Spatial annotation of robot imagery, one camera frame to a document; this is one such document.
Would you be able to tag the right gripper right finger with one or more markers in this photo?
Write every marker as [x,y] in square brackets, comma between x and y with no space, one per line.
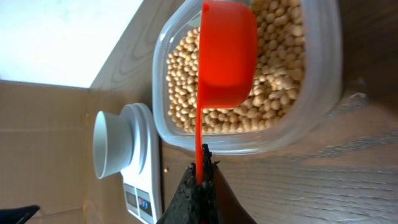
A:
[221,204]

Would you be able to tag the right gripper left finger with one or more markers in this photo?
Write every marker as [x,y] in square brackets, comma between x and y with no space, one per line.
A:
[183,208]

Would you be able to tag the red plastic measuring scoop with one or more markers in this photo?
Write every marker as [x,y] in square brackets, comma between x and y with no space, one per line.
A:
[226,64]

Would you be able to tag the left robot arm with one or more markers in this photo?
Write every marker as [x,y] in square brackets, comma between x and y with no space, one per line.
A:
[18,215]

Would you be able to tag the white digital kitchen scale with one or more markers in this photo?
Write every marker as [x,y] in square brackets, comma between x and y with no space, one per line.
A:
[141,178]

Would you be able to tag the pale grey round bowl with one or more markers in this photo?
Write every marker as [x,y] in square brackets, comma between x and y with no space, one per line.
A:
[112,144]

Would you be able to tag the soybeans in container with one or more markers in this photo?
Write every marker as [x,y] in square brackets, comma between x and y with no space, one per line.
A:
[277,78]

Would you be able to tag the cardboard side panel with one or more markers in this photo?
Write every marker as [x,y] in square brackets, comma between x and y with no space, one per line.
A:
[43,150]

